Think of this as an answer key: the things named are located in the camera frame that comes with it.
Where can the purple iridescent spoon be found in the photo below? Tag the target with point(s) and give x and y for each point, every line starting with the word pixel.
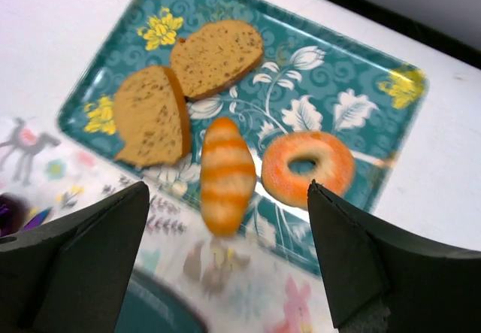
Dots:
pixel 17 215

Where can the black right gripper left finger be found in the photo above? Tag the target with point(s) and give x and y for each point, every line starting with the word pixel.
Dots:
pixel 71 275

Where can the dark teal square plate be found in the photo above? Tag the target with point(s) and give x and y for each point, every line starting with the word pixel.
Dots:
pixel 151 306

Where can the animal print placemat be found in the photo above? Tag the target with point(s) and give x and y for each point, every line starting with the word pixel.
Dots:
pixel 235 284

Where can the brown bread slice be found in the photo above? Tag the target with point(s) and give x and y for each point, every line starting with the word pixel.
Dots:
pixel 151 117
pixel 215 57

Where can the orange striped croissant roll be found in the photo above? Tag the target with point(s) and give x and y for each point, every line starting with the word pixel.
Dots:
pixel 228 177

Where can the orange sugared bagel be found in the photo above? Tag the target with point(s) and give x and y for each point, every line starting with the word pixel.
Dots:
pixel 334 166

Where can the teal floral tray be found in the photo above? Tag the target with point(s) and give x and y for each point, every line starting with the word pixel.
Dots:
pixel 310 78

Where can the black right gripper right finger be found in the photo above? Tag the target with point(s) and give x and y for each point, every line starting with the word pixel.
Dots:
pixel 381 278

